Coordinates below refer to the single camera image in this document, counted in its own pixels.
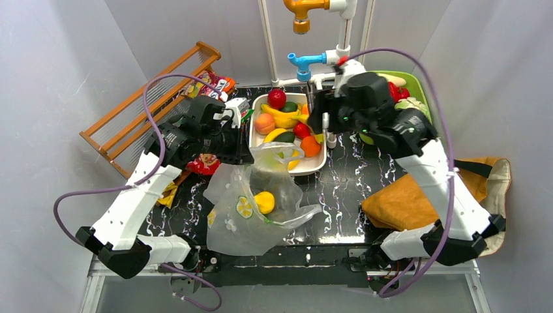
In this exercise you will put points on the orange yox snack bag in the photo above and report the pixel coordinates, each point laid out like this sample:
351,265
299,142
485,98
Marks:
222,83

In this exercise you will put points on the orange fruit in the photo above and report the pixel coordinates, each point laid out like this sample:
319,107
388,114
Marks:
310,146

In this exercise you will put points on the clear lemon print plastic bag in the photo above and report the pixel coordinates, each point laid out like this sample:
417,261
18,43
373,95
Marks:
235,226

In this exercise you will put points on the white fruit tray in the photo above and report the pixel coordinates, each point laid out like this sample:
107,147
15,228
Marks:
306,166

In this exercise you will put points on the white radish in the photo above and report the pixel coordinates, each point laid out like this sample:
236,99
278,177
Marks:
397,81

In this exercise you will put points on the orange canvas tote bag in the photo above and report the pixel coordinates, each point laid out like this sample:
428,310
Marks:
402,203

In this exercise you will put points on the red bell pepper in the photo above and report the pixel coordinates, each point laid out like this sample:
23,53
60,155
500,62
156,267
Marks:
398,93

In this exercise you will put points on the green avocado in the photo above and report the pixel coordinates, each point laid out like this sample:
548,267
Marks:
285,137

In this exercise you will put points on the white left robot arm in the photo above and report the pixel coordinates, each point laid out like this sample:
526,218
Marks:
114,238

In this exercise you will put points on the orange tap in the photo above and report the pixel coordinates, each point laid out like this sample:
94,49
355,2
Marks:
300,9

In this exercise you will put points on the peach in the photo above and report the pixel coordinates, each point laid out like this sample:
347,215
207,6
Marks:
264,124

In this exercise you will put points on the red strawberry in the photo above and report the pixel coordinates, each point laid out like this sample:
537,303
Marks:
301,131

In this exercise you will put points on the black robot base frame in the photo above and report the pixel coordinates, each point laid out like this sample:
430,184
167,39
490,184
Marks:
349,264

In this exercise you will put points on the red snack bag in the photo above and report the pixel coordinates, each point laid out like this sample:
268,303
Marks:
205,164

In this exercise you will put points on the yellow snack wrapper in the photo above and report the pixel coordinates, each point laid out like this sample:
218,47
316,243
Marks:
168,195

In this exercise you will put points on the red pomegranate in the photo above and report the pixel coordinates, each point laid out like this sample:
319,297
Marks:
276,98

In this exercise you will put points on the green vegetable tray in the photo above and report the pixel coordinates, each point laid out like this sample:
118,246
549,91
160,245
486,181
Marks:
413,85

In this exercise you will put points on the cauliflower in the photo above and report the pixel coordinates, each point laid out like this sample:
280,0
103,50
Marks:
412,102

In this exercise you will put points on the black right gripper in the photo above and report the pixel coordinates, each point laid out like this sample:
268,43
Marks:
318,114

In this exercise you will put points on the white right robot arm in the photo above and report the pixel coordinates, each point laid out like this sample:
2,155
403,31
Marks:
410,133

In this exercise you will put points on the white pvc pipe frame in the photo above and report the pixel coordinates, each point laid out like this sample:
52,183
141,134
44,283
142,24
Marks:
346,11

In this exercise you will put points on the yellow lemon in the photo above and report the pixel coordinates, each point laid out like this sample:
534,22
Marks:
265,202

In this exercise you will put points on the yellow banana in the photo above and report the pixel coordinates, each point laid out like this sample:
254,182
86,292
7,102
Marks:
281,119

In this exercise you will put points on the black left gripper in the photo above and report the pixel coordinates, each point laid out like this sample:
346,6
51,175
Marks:
241,144

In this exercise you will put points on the blue tap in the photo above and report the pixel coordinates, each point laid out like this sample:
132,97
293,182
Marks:
303,64

